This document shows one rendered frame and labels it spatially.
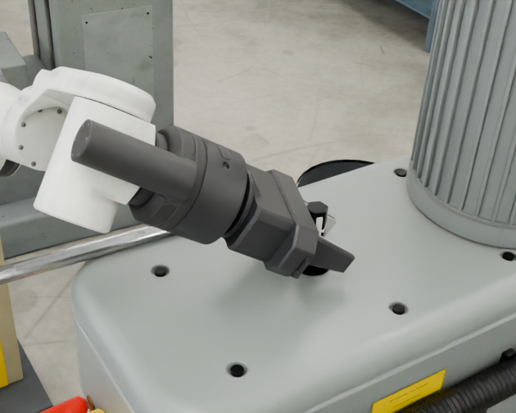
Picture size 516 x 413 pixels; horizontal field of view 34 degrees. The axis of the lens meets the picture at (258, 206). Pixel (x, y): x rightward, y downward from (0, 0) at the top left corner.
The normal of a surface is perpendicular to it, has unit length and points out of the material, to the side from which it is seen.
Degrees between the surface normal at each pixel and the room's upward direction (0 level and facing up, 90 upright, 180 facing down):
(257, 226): 90
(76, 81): 52
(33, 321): 0
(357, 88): 0
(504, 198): 90
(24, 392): 0
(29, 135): 75
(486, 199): 90
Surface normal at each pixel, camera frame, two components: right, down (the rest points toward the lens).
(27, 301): 0.05, -0.81
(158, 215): 0.06, 0.79
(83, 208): 0.34, 0.07
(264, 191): 0.53, -0.75
